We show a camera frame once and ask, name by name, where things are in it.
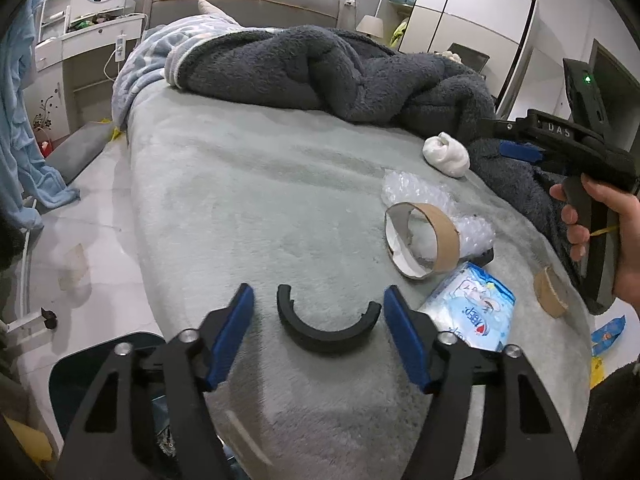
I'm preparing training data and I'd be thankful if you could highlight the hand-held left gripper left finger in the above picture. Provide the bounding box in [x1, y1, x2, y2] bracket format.
[55, 283, 256, 480]

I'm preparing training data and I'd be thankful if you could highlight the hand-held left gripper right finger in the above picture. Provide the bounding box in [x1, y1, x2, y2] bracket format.
[382, 284, 583, 480]

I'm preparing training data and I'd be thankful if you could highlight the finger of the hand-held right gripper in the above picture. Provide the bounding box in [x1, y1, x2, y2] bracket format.
[499, 140, 543, 163]
[477, 117, 531, 137]

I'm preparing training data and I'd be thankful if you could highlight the blue white tissue packet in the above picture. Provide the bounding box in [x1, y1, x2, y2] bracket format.
[419, 261, 517, 353]

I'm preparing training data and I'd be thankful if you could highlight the black plastic half ring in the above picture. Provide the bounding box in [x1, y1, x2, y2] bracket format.
[276, 284, 382, 352]

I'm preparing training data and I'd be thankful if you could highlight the large cardboard tape roll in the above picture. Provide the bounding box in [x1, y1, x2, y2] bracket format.
[384, 201, 460, 281]

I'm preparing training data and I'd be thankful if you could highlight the clear bubble wrap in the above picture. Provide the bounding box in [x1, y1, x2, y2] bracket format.
[381, 170, 496, 261]

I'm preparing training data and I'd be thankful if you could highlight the small cardboard roll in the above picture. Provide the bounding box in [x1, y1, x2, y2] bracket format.
[532, 266, 570, 319]

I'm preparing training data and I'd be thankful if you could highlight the dark teal trash bin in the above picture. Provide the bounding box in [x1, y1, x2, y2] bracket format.
[47, 331, 176, 461]

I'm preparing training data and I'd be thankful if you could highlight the person's right hand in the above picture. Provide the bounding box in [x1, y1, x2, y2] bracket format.
[548, 180, 640, 306]

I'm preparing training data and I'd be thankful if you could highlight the dark monitor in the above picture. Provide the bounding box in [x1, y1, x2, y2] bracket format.
[590, 39, 640, 133]

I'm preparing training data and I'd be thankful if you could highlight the white wardrobe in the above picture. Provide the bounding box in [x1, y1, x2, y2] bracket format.
[372, 0, 538, 111]

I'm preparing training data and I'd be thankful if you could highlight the bed with grey sheet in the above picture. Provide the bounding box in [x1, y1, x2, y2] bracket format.
[125, 80, 593, 480]

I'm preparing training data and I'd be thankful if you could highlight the beige table lamp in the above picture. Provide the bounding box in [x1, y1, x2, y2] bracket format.
[356, 15, 385, 43]

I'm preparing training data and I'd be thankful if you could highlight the white clothes rack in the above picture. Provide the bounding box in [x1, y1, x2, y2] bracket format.
[0, 307, 57, 333]

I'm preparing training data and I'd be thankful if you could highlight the blue snack wrapper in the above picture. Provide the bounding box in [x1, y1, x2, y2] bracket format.
[590, 315, 627, 356]

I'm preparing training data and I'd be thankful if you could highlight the dark grey fleece blanket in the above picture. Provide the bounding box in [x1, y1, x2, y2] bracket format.
[175, 27, 601, 281]

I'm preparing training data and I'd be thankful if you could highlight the person's dark clothing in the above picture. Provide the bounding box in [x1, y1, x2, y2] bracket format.
[575, 357, 640, 480]

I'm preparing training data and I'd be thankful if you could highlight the yellow garment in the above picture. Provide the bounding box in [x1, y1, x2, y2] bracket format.
[0, 415, 53, 463]

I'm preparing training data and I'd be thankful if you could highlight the grey floor cushion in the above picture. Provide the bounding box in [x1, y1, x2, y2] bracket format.
[44, 121, 121, 186]

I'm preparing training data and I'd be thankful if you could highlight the blue patterned duvet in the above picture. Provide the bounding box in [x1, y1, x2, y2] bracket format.
[112, 14, 246, 128]

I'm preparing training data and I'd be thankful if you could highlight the light blue hanging garment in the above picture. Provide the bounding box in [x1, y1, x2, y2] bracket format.
[0, 0, 81, 231]

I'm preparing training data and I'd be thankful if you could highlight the cream pillow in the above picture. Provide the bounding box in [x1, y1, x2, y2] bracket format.
[196, 0, 236, 23]

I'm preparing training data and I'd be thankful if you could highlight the white dressing table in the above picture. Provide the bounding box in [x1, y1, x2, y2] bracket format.
[35, 0, 148, 141]

